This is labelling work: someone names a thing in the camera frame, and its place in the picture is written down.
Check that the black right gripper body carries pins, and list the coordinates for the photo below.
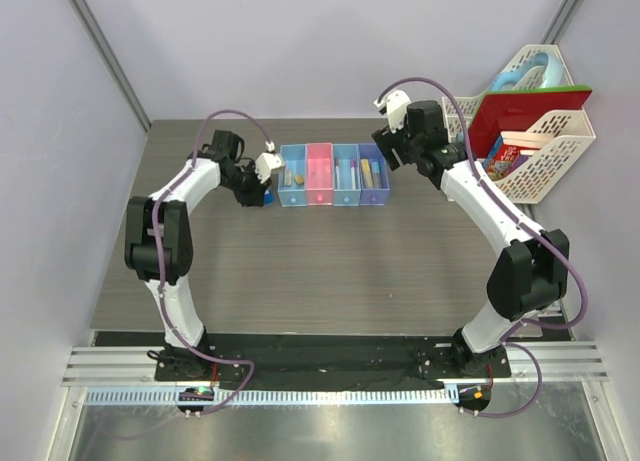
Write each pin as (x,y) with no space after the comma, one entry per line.
(411,144)

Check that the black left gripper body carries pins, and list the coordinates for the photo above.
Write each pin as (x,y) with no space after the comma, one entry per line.
(246,184)

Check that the small blue box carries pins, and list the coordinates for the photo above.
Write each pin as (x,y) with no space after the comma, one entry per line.
(268,198)

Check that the yellow capped tube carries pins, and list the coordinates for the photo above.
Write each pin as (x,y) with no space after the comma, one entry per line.
(367,174)

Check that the blue capped clear tube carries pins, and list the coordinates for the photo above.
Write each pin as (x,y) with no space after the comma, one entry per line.
(376,175)

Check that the purple drawer box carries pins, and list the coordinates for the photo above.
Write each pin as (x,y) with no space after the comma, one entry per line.
(374,197)

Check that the pink white marker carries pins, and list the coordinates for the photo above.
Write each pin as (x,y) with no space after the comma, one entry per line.
(353,174)

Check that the light blue drawer box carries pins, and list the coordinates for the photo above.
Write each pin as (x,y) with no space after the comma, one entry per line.
(291,187)

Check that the teal blue drawer box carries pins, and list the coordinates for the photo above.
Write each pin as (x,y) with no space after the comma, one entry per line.
(346,197)

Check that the orange white marker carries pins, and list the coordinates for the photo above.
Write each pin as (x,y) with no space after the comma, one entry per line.
(337,169)

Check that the pink drawer box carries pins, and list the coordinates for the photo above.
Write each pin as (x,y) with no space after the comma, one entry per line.
(319,179)

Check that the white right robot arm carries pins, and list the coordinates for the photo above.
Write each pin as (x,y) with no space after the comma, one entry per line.
(528,275)

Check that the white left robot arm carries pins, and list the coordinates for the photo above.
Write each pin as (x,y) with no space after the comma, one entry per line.
(158,246)

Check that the colourful book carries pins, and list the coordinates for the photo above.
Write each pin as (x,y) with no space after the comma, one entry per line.
(505,150)

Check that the red folder board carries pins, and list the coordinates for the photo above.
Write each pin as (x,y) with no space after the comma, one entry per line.
(518,111)

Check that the white perforated file rack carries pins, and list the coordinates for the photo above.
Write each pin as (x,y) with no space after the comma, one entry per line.
(556,140)

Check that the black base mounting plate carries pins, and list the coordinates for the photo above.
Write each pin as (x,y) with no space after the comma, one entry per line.
(331,362)

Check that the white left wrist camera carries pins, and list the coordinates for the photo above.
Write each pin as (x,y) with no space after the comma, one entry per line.
(268,163)

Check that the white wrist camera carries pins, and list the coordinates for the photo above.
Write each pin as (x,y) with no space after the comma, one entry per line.
(268,163)
(393,106)

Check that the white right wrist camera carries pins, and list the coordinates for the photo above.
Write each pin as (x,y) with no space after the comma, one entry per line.
(393,106)

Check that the white slotted cable duct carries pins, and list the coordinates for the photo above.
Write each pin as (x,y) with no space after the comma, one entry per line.
(187,397)

